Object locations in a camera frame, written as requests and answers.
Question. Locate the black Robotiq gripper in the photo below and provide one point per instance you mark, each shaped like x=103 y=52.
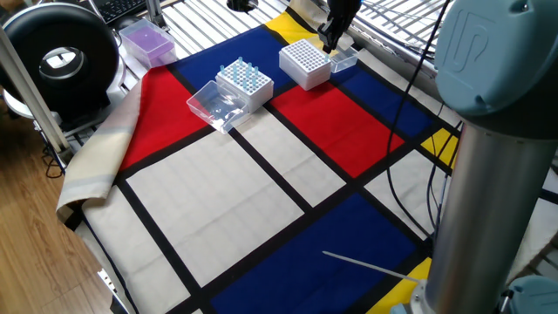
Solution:
x=344 y=8

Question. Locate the white pipette tip holder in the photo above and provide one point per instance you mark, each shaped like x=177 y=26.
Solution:
x=293 y=75
x=261 y=98

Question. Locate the clear plastic holder lid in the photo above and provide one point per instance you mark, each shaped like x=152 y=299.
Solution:
x=213 y=107
x=346 y=61

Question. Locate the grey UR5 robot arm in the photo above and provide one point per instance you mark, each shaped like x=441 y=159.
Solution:
x=488 y=196

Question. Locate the clear box purple insert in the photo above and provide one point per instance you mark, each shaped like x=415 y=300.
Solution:
x=148 y=43

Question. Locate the Mondrian pattern tablecloth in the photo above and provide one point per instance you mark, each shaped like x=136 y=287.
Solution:
x=218 y=205

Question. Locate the black computer keyboard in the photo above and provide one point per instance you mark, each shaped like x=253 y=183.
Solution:
x=117 y=8

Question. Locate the aluminium frame post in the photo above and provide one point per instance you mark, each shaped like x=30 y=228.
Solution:
x=31 y=93
x=154 y=11

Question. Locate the white corner bracket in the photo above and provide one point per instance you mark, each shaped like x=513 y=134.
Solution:
x=106 y=283

